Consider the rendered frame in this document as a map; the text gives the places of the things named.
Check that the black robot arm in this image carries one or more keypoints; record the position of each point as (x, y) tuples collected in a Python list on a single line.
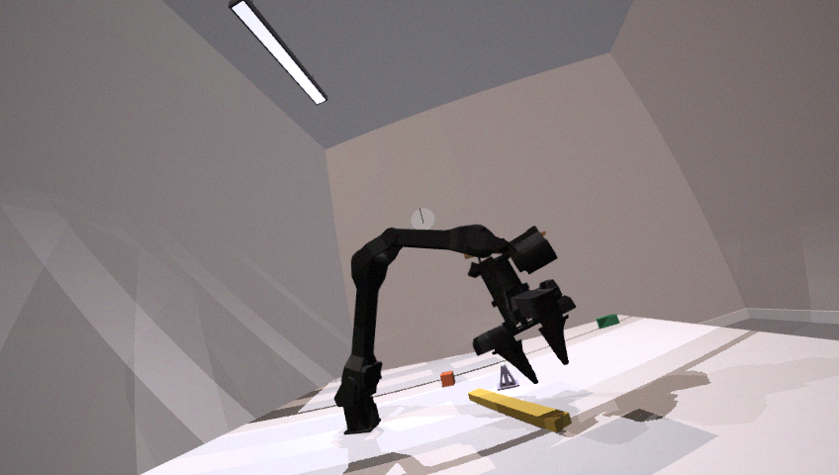
[(362, 371)]

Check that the green rectangular block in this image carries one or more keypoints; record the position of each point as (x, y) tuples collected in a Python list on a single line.
[(607, 321)]

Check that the yellow bar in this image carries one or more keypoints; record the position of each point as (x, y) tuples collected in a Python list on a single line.
[(545, 417)]

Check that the small orange block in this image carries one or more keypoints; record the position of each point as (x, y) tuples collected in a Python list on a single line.
[(447, 379)]

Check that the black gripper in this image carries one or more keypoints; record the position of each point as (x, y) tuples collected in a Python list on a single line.
[(501, 339)]

